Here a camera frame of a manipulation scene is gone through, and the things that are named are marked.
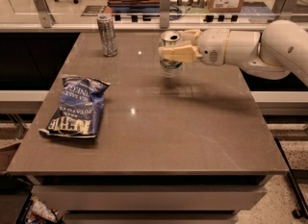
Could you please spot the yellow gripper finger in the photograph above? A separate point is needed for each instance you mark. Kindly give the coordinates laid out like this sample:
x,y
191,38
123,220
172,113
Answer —
x,y
190,35
183,52

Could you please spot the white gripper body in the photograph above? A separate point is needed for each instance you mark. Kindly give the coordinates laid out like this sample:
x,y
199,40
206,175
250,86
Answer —
x,y
213,45

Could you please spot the white green 7up can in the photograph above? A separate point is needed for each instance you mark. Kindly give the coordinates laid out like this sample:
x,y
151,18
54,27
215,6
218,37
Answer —
x,y
170,68

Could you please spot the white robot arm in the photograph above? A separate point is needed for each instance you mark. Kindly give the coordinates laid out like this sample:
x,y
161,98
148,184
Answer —
x,y
281,49

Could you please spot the tall silver blue can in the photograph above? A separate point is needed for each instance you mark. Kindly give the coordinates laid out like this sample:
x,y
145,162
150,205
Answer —
x,y
107,34

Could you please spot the blue chip bag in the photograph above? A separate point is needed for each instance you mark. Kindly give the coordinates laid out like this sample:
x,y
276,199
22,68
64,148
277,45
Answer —
x,y
80,109

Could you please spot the grey drawer front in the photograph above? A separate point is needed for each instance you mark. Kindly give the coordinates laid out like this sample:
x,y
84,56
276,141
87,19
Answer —
x,y
149,198

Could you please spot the snack bags in bin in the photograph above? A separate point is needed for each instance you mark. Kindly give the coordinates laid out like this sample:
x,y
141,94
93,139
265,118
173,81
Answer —
x,y
40,214

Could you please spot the middle metal glass post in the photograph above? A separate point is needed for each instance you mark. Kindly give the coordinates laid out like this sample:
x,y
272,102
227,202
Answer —
x,y
164,13

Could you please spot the left metal glass post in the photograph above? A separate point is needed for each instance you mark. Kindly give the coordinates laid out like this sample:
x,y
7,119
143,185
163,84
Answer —
x,y
45,17

